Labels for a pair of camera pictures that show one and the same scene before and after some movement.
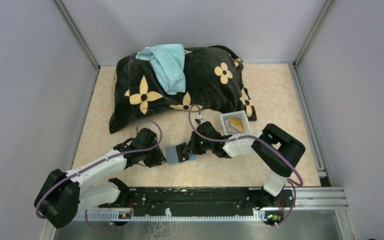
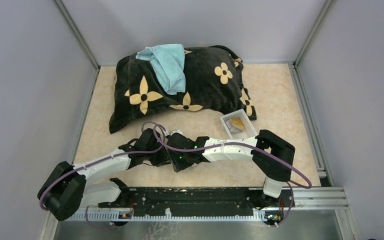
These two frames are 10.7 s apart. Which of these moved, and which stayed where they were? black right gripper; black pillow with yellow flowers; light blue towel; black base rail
Moved: black right gripper
Stayed: black pillow with yellow flowers; black base rail; light blue towel
